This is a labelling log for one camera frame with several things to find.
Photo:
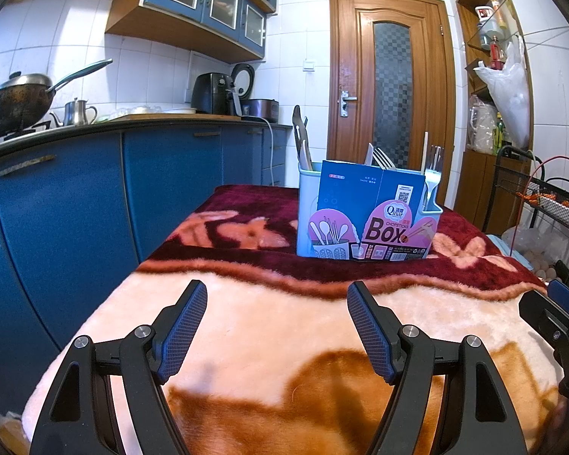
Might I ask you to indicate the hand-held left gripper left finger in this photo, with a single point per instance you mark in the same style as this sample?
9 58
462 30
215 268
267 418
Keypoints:
182 331

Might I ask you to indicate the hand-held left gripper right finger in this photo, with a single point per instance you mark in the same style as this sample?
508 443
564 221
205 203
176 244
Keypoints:
372 331

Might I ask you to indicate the light blue utensil holder box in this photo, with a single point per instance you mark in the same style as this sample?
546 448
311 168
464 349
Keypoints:
351 189

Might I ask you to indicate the large silver fork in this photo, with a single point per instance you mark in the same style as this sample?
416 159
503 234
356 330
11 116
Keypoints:
383 159

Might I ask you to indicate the silver table knife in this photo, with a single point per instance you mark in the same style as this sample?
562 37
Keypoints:
298 125

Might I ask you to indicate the pile of eggs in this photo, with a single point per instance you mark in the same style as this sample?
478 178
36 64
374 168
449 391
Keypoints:
545 272

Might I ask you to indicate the clear plastic bag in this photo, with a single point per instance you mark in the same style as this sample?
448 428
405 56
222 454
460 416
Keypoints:
526 244

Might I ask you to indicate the floral plush blanket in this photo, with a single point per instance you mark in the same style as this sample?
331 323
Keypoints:
265 322

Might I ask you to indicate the wooden shelf niche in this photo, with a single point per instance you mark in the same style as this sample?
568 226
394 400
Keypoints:
469 189

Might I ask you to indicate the blue kitchen base cabinet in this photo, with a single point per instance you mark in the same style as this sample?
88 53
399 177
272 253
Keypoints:
76 208

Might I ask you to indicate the green bottle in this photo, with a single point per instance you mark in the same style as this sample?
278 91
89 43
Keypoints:
499 130

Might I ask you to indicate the white plastic jug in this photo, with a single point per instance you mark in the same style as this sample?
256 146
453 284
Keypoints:
482 123

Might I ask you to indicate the white plastic bag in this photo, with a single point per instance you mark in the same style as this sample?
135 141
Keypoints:
509 95

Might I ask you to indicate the black countertop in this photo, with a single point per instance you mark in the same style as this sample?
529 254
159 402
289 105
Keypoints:
123 125

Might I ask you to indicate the wooden cutting board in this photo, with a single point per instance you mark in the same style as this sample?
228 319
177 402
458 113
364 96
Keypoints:
180 113

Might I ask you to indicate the rice cooker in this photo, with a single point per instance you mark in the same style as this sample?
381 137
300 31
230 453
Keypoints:
263 109

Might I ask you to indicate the black air fryer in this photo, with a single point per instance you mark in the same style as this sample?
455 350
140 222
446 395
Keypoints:
208 92

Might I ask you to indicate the steel kettle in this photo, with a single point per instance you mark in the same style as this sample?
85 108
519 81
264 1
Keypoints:
76 113

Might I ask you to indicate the red bottle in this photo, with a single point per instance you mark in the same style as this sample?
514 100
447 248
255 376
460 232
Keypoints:
495 53

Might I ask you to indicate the gas stove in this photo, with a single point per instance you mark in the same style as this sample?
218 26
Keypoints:
19 132

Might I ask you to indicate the wooden door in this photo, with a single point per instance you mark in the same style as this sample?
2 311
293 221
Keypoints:
351 57

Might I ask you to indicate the steel wok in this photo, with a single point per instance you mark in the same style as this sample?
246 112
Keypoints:
14 102

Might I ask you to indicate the white light switch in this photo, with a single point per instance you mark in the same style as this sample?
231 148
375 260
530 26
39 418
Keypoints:
309 65

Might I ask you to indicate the blue wall cabinet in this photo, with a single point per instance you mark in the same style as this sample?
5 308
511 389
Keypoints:
218 4

